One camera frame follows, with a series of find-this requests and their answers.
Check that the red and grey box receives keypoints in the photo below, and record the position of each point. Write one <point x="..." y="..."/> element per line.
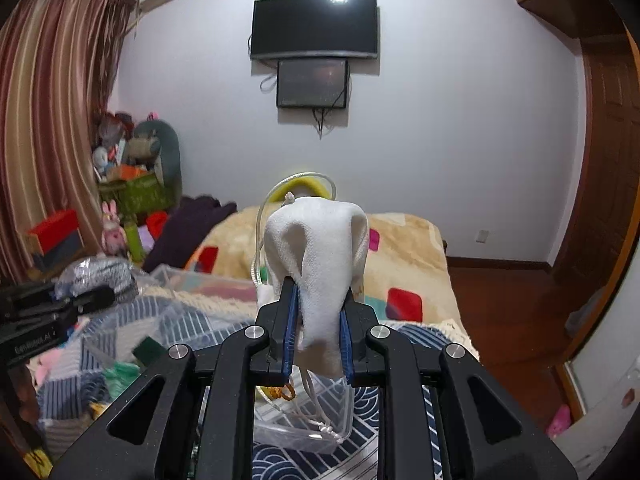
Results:
<point x="52" y="235"/>

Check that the dark green sponge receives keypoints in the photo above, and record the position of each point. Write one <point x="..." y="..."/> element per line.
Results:
<point x="149" y="349"/>

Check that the blue patterned quilt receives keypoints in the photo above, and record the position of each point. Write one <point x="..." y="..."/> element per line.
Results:
<point x="165" y="320"/>

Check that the large clear plastic storage box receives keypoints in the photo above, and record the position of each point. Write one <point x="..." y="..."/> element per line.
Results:
<point x="205" y="285"/>

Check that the dark purple cloth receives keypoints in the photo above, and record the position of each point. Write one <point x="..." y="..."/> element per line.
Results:
<point x="185" y="227"/>

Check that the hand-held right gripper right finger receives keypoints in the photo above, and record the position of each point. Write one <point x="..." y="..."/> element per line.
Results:
<point x="346" y="345"/>

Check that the small black wall monitor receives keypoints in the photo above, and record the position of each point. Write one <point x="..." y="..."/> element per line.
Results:
<point x="312" y="82"/>

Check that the wooden door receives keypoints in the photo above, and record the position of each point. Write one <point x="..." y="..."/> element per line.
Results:
<point x="600" y="160"/>

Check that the green cloth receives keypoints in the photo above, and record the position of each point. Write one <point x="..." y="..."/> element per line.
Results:
<point x="122" y="377"/>

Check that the white wall socket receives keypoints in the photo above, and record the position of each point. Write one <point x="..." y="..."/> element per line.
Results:
<point x="482" y="236"/>

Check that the striped red-brown curtain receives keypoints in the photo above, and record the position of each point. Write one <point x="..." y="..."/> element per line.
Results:
<point x="47" y="125"/>

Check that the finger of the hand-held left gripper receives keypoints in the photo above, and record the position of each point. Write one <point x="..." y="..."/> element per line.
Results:
<point x="94" y="297"/>

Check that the beige blanket with coloured squares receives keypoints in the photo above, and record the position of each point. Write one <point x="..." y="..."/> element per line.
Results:
<point x="405" y="260"/>

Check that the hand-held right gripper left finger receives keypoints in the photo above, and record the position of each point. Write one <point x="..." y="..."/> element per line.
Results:
<point x="287" y="332"/>

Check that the white cabinet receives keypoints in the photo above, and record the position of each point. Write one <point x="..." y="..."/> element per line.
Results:
<point x="605" y="385"/>

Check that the pink rabbit plush toy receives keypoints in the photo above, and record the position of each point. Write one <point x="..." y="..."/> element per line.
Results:
<point x="112" y="232"/>

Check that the pile of toys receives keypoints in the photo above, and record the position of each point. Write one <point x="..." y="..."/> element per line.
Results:
<point x="112" y="142"/>

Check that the black wall-mounted television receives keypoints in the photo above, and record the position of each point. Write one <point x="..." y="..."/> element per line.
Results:
<point x="314" y="25"/>

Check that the green storage box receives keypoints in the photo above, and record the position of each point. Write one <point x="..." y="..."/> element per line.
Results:
<point x="132" y="192"/>

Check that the silver grey plastic bag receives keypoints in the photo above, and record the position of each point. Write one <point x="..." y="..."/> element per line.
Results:
<point x="97" y="275"/>

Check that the yellow plush item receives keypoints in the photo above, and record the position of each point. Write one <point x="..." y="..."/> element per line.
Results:
<point x="306" y="182"/>

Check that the pink soft item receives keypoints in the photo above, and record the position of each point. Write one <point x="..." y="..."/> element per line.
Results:
<point x="559" y="421"/>

